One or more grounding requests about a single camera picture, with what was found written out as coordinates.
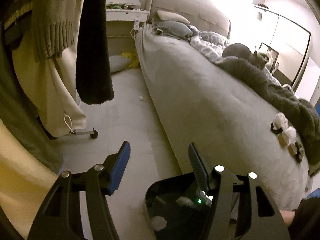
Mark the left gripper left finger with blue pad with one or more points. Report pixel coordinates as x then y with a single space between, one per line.
59 216

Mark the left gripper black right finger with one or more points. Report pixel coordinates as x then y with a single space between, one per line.
258 215

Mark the cardboard tape roll core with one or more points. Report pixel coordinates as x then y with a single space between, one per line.
284 140

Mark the torn cardboard tape roll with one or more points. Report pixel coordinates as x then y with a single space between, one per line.
292 150

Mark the clear plastic wrap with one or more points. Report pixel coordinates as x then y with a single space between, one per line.
279 124

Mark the black wrapper with barcode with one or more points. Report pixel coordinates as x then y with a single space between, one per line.
300 152

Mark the black trash bin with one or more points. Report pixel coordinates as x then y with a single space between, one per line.
177 210

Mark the grey bed mattress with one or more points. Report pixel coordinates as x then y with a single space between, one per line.
197 102

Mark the white rolled sock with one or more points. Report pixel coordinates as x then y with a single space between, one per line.
289 135

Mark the white clothes rack base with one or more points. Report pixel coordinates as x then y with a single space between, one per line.
93 133

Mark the dark grey fluffy blanket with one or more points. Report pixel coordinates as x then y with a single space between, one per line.
300 113

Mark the plush toy on chair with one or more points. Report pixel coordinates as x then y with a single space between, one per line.
267 56

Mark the grey cat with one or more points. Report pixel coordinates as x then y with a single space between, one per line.
242 51

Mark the cream hanging trousers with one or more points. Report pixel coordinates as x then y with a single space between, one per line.
50 86

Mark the patterned blue white duvet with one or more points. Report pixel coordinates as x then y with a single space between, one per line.
211 45

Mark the black hanging garment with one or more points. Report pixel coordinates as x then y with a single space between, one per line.
93 74

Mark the yellow item on floor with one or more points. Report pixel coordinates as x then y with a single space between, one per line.
133 58

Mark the black framed wardrobe mirror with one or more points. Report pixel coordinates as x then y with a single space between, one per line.
286 43

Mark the grey floor cushion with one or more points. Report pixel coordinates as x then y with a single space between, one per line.
118 63

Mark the grey pillow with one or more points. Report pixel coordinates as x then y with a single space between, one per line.
172 29

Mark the beige pillow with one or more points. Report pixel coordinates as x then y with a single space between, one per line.
172 16

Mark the grey upholstered headboard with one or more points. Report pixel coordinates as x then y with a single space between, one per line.
204 17

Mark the white dressing table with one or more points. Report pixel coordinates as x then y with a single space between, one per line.
119 24

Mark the white charger with cable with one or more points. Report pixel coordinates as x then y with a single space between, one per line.
135 28

